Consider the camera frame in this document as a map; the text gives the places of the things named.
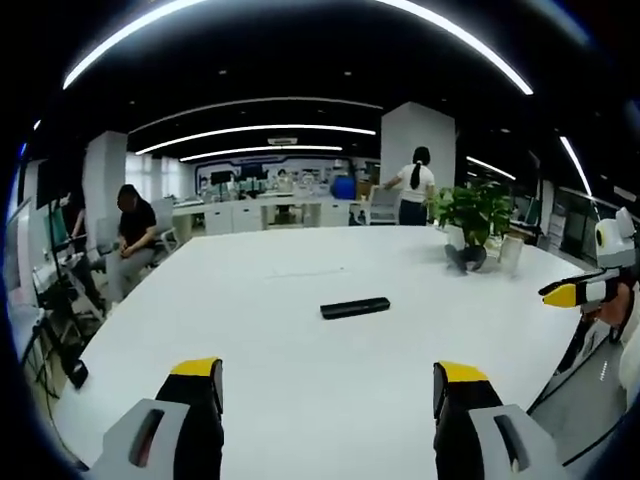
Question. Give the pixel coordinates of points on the person's right hand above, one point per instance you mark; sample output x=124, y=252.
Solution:
x=617, y=306

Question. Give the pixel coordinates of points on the white office chair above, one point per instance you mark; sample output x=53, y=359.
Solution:
x=384, y=204

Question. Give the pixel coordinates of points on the green potted plant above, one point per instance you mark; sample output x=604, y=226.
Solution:
x=472, y=212

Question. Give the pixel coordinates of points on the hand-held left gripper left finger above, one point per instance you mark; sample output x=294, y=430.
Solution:
x=165, y=430

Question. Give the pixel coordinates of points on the black small box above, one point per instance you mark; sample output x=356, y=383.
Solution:
x=77, y=372

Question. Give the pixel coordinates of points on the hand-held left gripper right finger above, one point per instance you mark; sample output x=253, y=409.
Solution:
x=480, y=430

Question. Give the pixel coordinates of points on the blue barrel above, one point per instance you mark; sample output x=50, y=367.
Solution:
x=344, y=187

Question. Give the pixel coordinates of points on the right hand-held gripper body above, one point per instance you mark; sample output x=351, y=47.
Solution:
x=614, y=245

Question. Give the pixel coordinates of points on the white cabinet row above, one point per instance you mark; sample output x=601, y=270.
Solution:
x=260, y=212

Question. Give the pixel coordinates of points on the black remote control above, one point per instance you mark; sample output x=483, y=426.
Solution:
x=355, y=307

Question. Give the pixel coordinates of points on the white table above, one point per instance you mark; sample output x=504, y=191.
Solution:
x=320, y=320

